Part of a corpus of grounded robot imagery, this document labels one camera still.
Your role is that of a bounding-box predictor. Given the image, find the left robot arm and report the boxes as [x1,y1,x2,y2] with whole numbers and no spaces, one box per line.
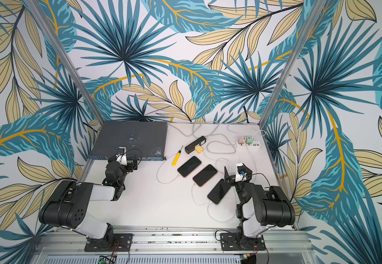
[39,157,139,251]

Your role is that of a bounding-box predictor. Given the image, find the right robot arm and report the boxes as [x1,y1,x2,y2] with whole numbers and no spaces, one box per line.
[224,163,295,250]

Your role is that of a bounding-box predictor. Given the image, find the white power strip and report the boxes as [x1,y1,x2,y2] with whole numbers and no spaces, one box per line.
[236,140,261,151]

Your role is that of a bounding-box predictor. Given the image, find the pink charger plug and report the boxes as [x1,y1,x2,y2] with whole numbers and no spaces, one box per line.
[237,137,246,144]

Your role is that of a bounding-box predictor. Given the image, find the green charger plug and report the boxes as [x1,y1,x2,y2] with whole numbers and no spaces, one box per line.
[246,136,254,144]

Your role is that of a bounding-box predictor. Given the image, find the yellow charger plug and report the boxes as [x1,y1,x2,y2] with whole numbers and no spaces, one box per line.
[195,145,204,154]

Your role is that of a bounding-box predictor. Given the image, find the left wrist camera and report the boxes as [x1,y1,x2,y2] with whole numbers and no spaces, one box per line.
[116,147,127,166]

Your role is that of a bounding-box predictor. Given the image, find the dark grey network switch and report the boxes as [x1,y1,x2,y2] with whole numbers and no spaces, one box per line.
[89,121,167,161]

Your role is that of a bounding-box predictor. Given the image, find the grey power strip cord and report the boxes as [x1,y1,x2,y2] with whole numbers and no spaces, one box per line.
[167,123,244,155]

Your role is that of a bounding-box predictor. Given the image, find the yellow handled screwdriver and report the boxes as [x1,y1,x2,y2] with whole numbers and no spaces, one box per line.
[172,146,183,166]

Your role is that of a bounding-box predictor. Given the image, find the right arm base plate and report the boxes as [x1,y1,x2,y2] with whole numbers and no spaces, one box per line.
[216,232,266,251]

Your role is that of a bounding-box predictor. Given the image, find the aluminium rail frame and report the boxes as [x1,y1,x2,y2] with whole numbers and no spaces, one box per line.
[31,227,318,264]

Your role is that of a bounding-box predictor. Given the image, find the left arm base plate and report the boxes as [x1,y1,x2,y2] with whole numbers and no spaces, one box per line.
[84,233,133,253]

